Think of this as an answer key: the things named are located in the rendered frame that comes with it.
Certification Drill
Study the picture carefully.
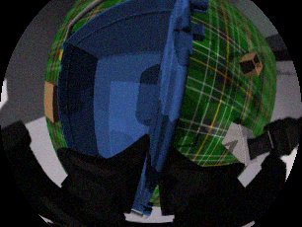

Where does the blue plastic tray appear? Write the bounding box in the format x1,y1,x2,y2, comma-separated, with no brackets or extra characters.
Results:
58,0,210,220

